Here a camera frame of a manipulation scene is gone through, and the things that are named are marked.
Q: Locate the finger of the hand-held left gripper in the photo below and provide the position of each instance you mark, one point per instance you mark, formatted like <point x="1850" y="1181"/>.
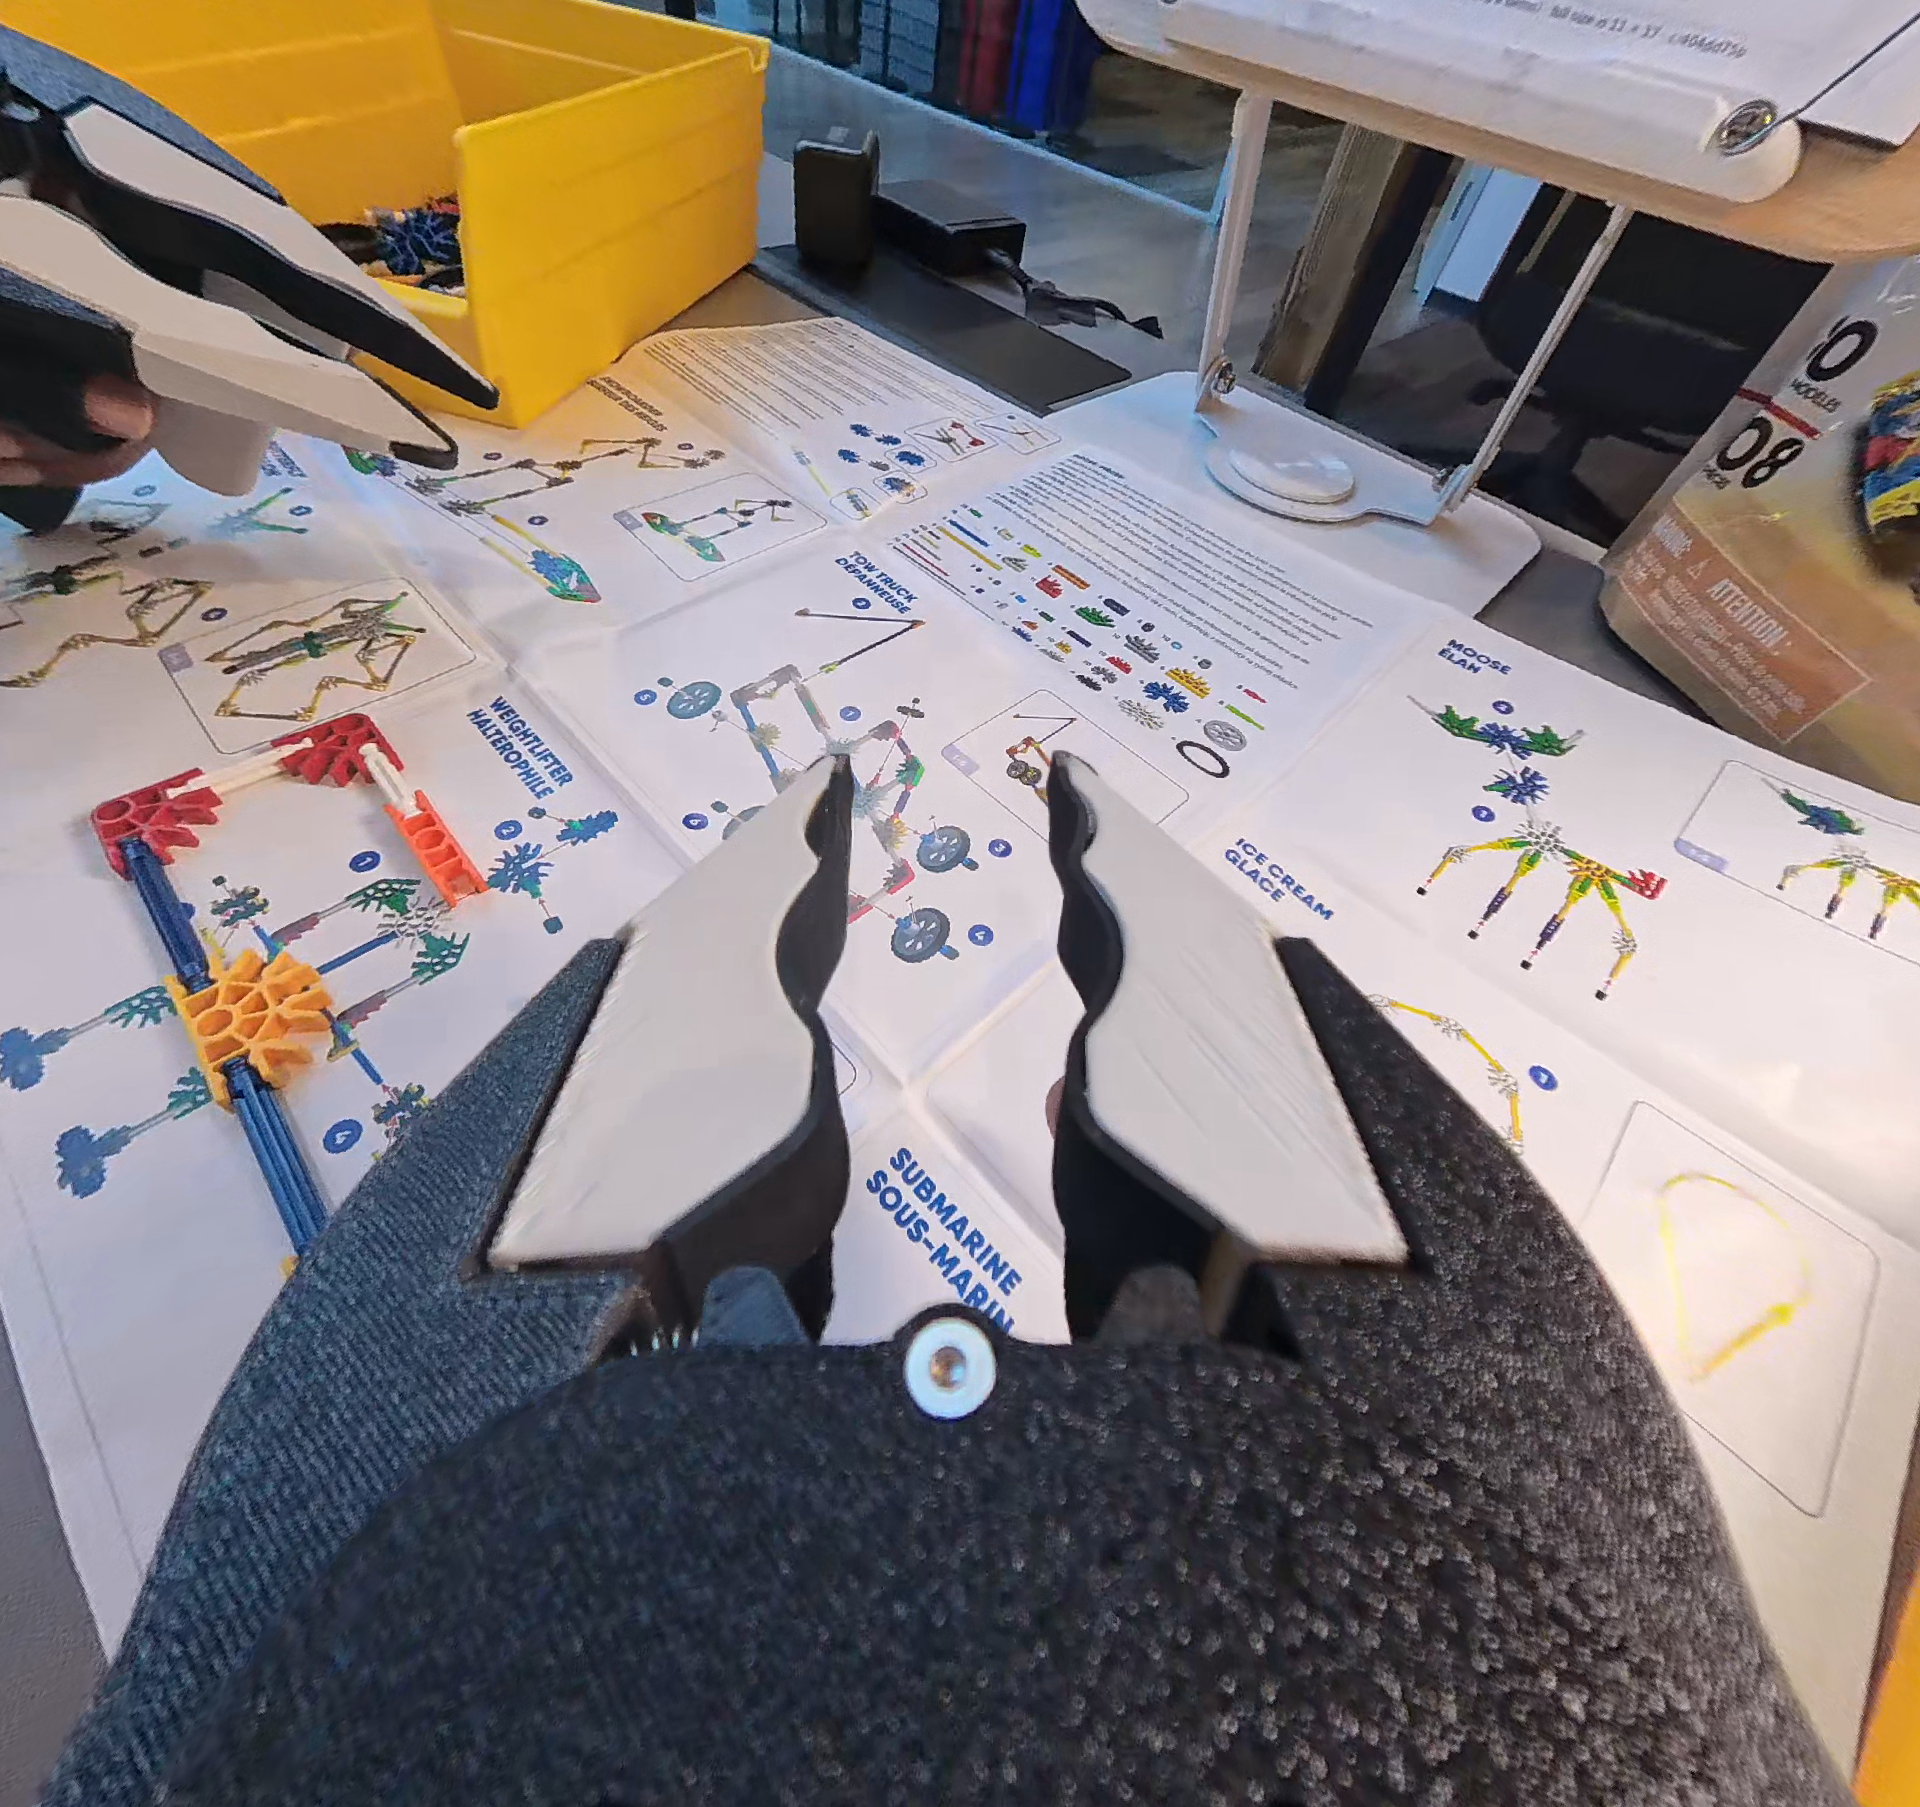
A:
<point x="226" y="360"/>
<point x="211" y="203"/>

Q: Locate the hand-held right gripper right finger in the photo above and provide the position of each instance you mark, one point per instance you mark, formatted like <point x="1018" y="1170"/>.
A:
<point x="1229" y="1072"/>

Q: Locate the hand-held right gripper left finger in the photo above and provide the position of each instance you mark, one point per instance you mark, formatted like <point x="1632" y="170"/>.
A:
<point x="690" y="1072"/>

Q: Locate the pile of colourful toy parts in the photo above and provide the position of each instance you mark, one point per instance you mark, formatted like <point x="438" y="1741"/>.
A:
<point x="412" y="240"/>

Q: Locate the orange toy connector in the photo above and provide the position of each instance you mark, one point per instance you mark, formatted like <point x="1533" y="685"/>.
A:
<point x="436" y="847"/>

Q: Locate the red toy connector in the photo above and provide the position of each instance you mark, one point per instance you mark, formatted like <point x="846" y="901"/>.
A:
<point x="337" y="749"/>
<point x="150" y="817"/>

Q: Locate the white toy rod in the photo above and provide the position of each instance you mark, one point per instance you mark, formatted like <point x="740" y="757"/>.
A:
<point x="387" y="788"/>
<point x="255" y="775"/>

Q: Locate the yellow divided parts bin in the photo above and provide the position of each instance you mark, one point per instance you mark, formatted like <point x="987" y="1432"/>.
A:
<point x="629" y="231"/>

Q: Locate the blue rod orange connector assembly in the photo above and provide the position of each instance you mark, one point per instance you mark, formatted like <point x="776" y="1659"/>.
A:
<point x="248" y="1012"/>

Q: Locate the black desk pad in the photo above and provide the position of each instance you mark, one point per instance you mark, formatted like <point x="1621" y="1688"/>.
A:
<point x="976" y="337"/>

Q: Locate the person's left hand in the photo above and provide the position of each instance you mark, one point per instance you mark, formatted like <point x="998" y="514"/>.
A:
<point x="61" y="453"/>

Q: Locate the person's right hand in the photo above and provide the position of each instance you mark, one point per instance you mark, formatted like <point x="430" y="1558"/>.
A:
<point x="1054" y="1105"/>

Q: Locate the printed instruction sheet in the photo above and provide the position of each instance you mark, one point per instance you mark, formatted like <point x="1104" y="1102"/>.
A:
<point x="1649" y="1058"/>

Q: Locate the black box device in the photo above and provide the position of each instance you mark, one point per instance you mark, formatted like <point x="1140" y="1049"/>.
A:
<point x="836" y="203"/>

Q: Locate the K'NEX product box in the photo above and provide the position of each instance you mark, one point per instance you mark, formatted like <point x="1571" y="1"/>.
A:
<point x="1756" y="591"/>

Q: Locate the black power adapter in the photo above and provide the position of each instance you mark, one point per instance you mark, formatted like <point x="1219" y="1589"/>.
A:
<point x="953" y="224"/>

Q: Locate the wooden board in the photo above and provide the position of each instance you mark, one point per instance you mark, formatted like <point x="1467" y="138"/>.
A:
<point x="1846" y="210"/>

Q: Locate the wooden post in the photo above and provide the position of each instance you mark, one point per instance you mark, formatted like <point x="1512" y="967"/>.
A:
<point x="1336" y="263"/>

